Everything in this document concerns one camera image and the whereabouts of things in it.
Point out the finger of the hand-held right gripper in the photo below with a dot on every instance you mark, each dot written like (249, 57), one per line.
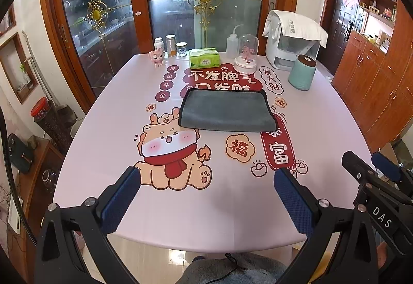
(385, 165)
(356, 167)

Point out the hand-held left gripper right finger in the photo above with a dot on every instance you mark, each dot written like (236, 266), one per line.
(294, 200)

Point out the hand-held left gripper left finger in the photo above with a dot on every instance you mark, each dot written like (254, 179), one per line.
(120, 197)

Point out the grey towel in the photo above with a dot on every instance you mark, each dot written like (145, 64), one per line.
(226, 109)

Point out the grey fluffy cloth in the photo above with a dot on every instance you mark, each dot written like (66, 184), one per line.
(258, 269)

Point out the wooden side table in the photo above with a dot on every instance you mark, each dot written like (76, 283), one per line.
(35, 200)

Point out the dark woven basket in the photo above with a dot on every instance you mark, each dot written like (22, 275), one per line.
(56, 130)

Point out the mint green canister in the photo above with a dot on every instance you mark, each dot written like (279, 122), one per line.
(301, 75)

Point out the black bag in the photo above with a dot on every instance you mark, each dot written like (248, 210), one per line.
(20, 154)

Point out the red lidded jar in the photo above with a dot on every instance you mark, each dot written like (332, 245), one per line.
(42, 108)

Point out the white countertop appliance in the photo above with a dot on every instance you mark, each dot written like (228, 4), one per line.
(292, 53)

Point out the pink toy figurine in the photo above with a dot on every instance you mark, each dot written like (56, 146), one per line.
(156, 58)

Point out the dark wooden door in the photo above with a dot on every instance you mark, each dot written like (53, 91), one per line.
(338, 19)

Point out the glass sliding door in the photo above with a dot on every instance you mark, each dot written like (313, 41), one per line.
(209, 16)
(103, 45)

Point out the glass dome ornament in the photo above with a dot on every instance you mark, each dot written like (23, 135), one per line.
(246, 54)

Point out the white pill bottle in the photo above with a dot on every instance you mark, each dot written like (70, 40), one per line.
(159, 48)

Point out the white cloth cover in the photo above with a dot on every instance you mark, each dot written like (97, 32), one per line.
(296, 24)

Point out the small glass jar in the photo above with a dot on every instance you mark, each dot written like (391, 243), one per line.
(181, 49)

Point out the amber jar with metal lid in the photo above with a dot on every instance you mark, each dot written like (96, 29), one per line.
(171, 45)

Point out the green tissue box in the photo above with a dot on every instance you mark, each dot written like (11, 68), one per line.
(204, 59)

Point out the white squeeze bottle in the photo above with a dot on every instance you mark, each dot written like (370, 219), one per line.
(231, 46)

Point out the wooden wall cabinet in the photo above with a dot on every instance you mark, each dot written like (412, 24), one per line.
(371, 77)

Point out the wooden wall niche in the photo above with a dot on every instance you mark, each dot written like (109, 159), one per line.
(16, 70)

